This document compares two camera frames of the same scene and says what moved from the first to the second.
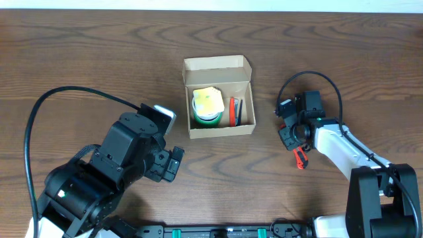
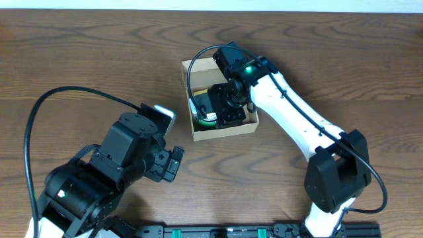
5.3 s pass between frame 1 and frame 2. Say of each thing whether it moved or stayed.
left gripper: stayed
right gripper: moved
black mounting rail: stayed
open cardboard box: stayed
